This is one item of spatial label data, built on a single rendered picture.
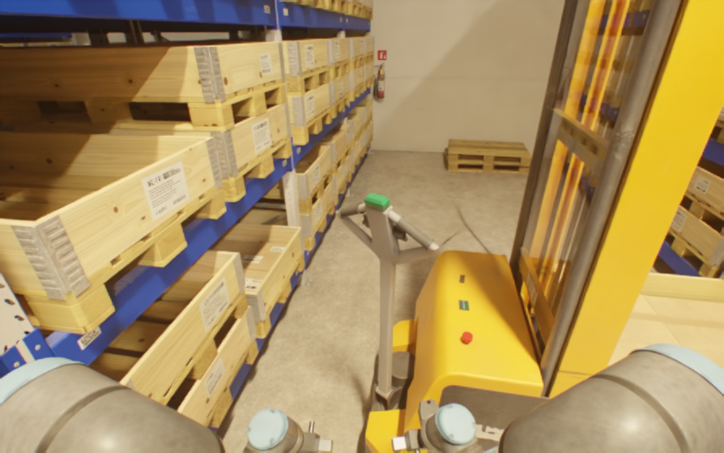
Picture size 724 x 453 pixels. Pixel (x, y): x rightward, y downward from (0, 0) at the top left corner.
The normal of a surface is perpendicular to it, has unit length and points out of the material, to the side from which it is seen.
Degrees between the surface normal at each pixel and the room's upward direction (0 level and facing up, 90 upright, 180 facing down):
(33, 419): 25
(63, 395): 5
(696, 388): 18
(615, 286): 90
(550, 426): 45
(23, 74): 90
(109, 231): 90
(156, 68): 90
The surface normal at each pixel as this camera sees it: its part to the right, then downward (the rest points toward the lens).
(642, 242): -0.19, 0.47
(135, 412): 0.49, -0.84
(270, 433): -0.15, -0.69
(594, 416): -0.48, -0.73
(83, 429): 0.11, -0.71
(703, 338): -0.01, -0.88
